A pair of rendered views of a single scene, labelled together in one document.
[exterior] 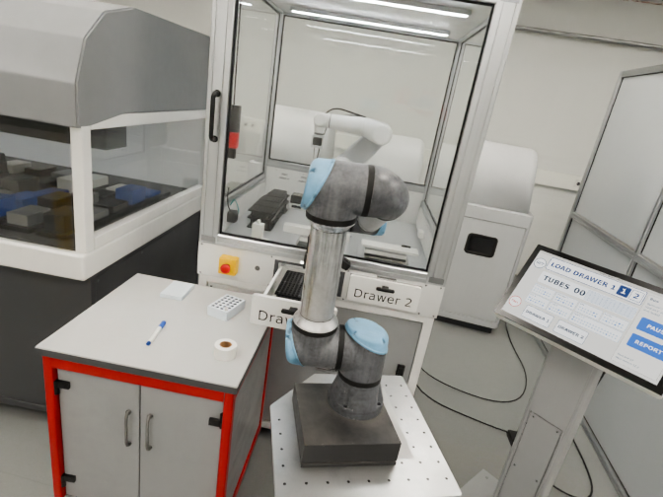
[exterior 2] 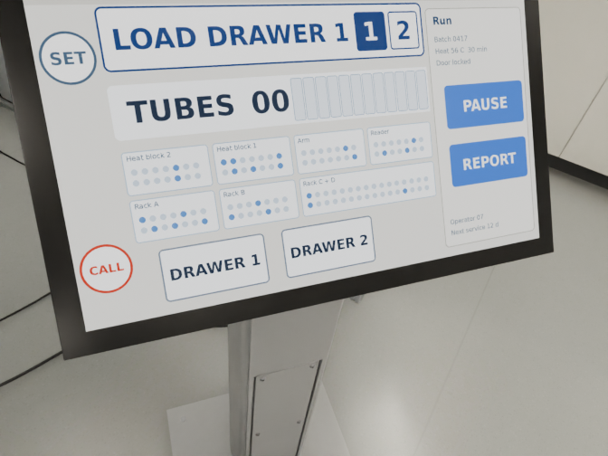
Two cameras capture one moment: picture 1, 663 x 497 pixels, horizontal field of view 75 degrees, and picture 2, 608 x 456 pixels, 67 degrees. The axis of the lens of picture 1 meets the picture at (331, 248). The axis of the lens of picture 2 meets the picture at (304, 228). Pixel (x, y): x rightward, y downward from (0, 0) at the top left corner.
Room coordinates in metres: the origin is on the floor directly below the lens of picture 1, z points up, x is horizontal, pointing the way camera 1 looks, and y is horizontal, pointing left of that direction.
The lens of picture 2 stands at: (1.18, -0.50, 1.32)
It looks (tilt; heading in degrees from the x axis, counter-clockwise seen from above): 45 degrees down; 289
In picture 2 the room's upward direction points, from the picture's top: 8 degrees clockwise
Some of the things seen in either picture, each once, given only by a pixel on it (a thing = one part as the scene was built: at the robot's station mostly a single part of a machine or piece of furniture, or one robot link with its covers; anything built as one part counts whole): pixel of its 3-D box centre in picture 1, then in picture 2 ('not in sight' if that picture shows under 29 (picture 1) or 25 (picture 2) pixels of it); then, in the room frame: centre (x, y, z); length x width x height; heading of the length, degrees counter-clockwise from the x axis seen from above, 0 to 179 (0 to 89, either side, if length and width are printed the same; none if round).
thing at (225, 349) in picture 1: (225, 349); not in sight; (1.17, 0.28, 0.78); 0.07 x 0.07 x 0.04
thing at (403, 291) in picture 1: (383, 293); not in sight; (1.60, -0.24, 0.87); 0.29 x 0.02 x 0.11; 87
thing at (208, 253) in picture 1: (330, 244); not in sight; (2.09, 0.01, 0.87); 1.02 x 0.95 x 0.14; 87
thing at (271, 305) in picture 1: (293, 316); not in sight; (1.29, 0.09, 0.87); 0.29 x 0.02 x 0.11; 87
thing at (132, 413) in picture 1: (175, 404); not in sight; (1.33, 0.50, 0.38); 0.62 x 0.58 x 0.76; 87
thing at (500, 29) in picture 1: (349, 125); not in sight; (2.09, 0.01, 1.47); 1.02 x 0.95 x 1.05; 87
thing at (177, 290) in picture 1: (178, 290); not in sight; (1.53, 0.58, 0.77); 0.13 x 0.09 x 0.02; 178
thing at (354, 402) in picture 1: (357, 386); not in sight; (0.97, -0.13, 0.87); 0.15 x 0.15 x 0.10
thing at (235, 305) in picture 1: (226, 307); not in sight; (1.44, 0.36, 0.78); 0.12 x 0.08 x 0.04; 162
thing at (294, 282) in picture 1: (302, 292); not in sight; (1.49, 0.08, 0.87); 0.22 x 0.18 x 0.06; 177
